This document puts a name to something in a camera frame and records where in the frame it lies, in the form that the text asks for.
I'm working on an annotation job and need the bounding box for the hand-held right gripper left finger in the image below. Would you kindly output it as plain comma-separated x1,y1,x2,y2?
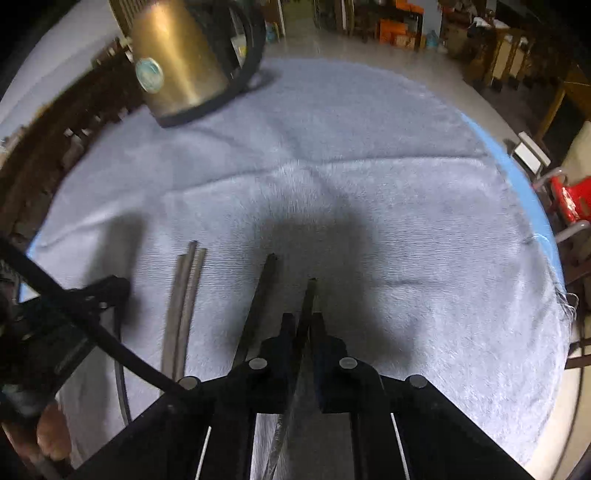
69,313,296,480

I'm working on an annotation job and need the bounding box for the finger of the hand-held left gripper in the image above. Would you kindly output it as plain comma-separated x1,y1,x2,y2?
69,275,131,320

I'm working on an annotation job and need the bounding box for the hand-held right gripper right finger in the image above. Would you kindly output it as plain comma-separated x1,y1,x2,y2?
310,312,536,480

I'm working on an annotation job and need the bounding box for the person's left hand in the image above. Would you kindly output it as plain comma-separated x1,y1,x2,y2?
34,400,73,463

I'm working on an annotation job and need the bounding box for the carved dark wooden chair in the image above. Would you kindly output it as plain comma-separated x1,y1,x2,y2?
0,39,149,252

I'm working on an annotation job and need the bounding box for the grey fuzzy towel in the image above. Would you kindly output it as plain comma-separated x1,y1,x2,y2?
28,58,577,480

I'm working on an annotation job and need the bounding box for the black kettle base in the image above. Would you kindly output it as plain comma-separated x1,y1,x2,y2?
156,69,279,130

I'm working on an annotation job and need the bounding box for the golden electric kettle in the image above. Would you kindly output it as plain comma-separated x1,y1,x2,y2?
111,0,267,120

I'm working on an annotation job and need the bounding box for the blue tablecloth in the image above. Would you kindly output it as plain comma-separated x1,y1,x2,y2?
25,112,565,296

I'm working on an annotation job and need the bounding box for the white stool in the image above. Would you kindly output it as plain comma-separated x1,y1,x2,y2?
509,131,553,179

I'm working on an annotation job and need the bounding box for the red plastic chair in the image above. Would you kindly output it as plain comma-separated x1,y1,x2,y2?
531,167,591,288

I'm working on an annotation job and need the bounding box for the orange crate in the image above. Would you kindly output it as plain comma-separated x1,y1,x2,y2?
378,17,424,49

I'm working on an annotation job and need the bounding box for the wooden workbench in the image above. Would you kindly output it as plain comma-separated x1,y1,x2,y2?
465,17,542,92

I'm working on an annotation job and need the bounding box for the thick black cable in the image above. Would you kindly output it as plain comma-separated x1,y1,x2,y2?
0,236,188,397

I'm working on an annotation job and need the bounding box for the thin black cable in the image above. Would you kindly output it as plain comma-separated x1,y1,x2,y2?
115,314,133,425

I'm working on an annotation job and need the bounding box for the yellow wooden post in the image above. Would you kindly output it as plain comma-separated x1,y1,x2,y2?
536,64,591,136

